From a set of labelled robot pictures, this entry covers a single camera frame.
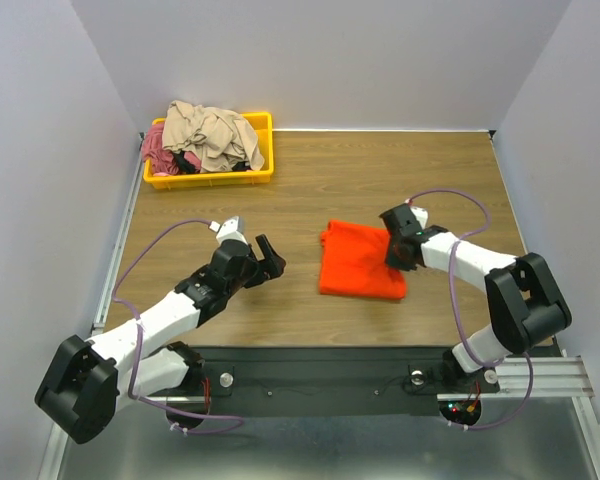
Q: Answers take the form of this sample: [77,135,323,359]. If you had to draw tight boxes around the orange t shirt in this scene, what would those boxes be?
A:
[318,220,408,301]

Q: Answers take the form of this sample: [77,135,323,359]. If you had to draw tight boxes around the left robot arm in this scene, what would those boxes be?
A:
[34,235,286,444]

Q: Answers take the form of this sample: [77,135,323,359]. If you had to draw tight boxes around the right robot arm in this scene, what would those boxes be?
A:
[380,203,572,386]

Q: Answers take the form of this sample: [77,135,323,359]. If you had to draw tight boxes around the black garment in bin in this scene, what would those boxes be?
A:
[173,151,201,175]

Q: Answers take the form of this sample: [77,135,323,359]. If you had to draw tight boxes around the pink t shirt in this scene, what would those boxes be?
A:
[141,122,180,177]

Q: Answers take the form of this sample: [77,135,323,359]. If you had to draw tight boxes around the beige t shirt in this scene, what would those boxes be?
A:
[162,100,265,173]

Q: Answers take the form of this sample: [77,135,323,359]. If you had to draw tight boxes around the yellow plastic bin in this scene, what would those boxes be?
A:
[142,112,275,191]

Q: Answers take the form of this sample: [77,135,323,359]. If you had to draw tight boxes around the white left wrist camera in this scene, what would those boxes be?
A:
[209,216,247,244]

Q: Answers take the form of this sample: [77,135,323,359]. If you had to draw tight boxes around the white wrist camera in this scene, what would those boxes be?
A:
[209,216,247,244]
[406,202,429,229]

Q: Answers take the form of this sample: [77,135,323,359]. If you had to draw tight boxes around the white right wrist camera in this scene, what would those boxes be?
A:
[406,202,429,229]

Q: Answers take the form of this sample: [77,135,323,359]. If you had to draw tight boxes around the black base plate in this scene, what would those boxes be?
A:
[129,344,531,420]

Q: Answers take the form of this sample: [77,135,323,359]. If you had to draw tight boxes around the aluminium frame rail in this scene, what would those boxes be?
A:
[36,131,145,479]

